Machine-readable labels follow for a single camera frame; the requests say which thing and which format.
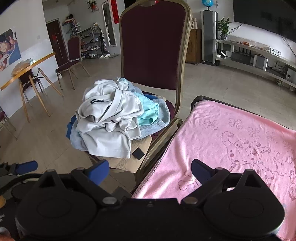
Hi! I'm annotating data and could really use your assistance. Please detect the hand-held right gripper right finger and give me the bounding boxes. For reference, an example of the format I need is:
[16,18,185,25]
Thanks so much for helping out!
[180,159,266,208]

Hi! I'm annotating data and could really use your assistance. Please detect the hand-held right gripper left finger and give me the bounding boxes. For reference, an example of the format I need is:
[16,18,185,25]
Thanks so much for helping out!
[37,159,121,208]

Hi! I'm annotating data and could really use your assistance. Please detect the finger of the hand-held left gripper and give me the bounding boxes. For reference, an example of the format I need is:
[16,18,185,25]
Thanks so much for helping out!
[0,161,38,178]

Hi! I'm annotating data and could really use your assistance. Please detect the beige pants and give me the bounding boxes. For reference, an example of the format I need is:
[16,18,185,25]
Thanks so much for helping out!
[95,134,153,173]

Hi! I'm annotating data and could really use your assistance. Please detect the pink printed blanket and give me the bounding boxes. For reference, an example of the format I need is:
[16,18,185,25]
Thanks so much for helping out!
[131,100,296,241]

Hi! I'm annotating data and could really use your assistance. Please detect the blue garment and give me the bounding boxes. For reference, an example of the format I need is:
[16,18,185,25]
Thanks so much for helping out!
[65,115,78,140]

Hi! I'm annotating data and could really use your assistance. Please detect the grey-blue waffle garment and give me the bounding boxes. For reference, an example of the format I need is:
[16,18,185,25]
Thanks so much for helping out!
[69,85,172,151]

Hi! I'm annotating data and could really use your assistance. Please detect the wooden table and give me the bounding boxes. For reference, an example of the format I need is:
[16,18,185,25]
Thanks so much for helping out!
[0,52,64,123]

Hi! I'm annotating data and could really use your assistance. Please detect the plastic bag of food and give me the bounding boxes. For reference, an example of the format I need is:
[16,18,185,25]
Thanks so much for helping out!
[11,59,36,76]

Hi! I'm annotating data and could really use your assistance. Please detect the black router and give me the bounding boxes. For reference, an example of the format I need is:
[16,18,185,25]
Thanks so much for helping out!
[231,47,251,65]

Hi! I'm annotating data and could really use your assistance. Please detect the small grey speaker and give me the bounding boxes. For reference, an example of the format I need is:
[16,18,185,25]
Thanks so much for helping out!
[253,54,269,71]

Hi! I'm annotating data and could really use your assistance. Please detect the wooden cabinet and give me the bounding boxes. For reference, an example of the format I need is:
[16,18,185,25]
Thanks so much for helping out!
[185,28,203,65]

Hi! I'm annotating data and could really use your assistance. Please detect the metal shoe rack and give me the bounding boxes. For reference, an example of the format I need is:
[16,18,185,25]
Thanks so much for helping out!
[70,25,104,60]

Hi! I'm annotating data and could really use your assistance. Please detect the dark brown door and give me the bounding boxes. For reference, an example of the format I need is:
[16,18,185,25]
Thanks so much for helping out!
[46,20,70,69]

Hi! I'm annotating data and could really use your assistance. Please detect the grey subwoofer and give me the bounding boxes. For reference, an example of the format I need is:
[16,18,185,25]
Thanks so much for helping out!
[285,68,296,82]

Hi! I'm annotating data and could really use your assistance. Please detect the metal television stand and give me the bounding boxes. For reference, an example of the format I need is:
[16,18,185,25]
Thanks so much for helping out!
[215,38,296,90]

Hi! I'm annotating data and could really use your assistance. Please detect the tall silver speaker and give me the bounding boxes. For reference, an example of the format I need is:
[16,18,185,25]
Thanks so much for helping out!
[200,10,219,65]

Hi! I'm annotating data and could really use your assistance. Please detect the row of clear boxes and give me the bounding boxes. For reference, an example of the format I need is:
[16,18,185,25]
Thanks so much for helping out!
[236,40,282,55]

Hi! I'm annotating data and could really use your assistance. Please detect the potted green plant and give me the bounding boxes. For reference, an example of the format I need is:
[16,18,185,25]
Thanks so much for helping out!
[217,16,232,41]

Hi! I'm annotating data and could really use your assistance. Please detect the red vertical banner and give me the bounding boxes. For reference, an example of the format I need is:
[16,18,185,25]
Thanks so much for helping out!
[110,0,120,24]

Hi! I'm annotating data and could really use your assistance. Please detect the hanging green plant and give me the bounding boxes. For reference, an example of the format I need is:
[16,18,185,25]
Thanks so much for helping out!
[85,0,98,11]

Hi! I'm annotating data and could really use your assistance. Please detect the blue globe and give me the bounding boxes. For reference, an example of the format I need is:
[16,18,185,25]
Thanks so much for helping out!
[201,0,214,11]

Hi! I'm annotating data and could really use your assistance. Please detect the cartoon wall poster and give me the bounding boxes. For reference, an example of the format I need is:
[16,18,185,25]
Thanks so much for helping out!
[0,28,22,71]

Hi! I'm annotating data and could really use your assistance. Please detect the wall mirror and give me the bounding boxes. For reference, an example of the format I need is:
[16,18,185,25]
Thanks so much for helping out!
[102,2,116,47]

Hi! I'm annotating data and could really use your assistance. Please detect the wall shelf with hats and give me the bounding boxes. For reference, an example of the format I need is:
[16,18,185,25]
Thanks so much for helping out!
[62,13,80,26]

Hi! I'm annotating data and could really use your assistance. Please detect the wall television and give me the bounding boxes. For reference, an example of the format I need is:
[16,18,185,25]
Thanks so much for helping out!
[232,0,296,43]

